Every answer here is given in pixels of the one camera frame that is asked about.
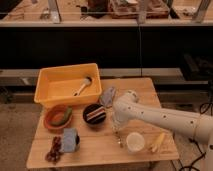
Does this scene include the yellow banana toy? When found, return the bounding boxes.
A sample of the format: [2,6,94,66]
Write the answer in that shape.
[150,133,165,153]

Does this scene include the dark round object behind sponge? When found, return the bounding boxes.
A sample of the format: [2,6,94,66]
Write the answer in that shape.
[76,134,80,146]

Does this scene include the black bowl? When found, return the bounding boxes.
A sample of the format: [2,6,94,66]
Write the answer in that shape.
[83,104,106,125]

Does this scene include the yellow plastic bin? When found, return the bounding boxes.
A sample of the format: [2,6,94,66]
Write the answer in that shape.
[34,63,102,108]

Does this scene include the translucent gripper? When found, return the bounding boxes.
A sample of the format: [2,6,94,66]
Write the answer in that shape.
[111,113,129,132]

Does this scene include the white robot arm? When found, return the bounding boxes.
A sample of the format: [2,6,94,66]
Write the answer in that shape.
[113,90,213,144]

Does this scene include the terracotta bowl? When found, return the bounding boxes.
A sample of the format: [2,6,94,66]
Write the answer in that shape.
[43,105,72,132]

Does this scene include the wooden table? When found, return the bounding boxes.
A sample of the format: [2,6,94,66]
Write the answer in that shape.
[25,77,180,170]

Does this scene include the green pickle toy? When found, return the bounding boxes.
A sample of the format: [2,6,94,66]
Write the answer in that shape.
[51,107,72,126]

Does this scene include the grey blue cloth pouch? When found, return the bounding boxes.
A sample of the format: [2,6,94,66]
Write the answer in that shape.
[99,87,116,108]

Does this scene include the clear plastic fork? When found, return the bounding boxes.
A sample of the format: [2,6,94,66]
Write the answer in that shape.
[115,131,123,148]

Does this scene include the white paper cup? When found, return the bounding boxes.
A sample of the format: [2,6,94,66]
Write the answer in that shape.
[126,132,145,153]

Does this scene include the blue sponge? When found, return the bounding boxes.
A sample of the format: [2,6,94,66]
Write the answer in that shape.
[61,128,77,153]

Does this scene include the black floor cables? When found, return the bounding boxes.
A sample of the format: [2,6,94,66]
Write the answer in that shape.
[173,79,213,171]

